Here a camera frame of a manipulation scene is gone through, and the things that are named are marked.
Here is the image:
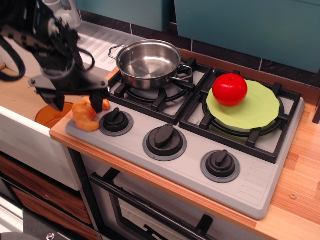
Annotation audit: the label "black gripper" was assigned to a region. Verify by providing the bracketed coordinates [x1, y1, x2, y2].
[29, 67, 110, 113]

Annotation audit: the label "yellow plastic croissant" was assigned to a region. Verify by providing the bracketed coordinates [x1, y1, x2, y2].
[72, 96, 100, 132]

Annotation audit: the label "red plastic apple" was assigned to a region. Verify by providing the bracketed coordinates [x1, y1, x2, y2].
[212, 73, 248, 107]

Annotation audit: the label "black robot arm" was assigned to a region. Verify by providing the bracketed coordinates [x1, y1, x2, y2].
[0, 0, 110, 113]

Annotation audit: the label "black left stove knob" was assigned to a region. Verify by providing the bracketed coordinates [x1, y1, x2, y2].
[99, 107, 134, 137]

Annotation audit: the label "black stove knob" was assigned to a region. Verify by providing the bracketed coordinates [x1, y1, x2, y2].
[99, 107, 134, 137]
[142, 123, 188, 162]
[200, 149, 241, 184]

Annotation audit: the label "stainless steel pot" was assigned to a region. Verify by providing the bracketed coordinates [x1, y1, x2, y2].
[108, 39, 195, 91]

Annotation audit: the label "black middle stove knob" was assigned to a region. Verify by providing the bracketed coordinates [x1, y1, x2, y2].
[142, 123, 188, 162]

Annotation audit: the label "grey toy stove top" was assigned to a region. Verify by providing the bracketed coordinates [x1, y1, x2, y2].
[65, 62, 306, 220]

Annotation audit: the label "black right stove knob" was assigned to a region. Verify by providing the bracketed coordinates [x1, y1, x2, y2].
[200, 149, 241, 184]

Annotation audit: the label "light green plate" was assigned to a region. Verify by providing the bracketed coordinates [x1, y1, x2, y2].
[206, 80, 280, 130]

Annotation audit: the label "orange sink drain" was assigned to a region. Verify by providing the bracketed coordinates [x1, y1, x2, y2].
[35, 102, 73, 129]

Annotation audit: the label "white toy sink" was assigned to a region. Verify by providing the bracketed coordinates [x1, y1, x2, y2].
[0, 21, 141, 191]

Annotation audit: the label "black left burner grate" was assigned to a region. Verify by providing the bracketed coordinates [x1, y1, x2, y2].
[108, 58, 214, 125]

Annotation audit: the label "black burner grate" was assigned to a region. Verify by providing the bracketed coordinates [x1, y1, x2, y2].
[108, 58, 214, 125]
[179, 69, 304, 164]

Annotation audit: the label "grey toy faucet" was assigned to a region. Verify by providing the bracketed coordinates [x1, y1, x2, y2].
[42, 0, 82, 29]

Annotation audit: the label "wooden drawer fronts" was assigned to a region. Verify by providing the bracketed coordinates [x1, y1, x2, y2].
[0, 152, 99, 240]

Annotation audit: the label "toy oven door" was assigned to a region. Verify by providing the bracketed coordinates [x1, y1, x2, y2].
[91, 168, 255, 240]

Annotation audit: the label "black right burner grate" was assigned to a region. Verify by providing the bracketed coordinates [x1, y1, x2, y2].
[179, 69, 304, 164]

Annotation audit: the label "black oven door handle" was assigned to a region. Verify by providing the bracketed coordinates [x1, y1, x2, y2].
[90, 173, 213, 240]

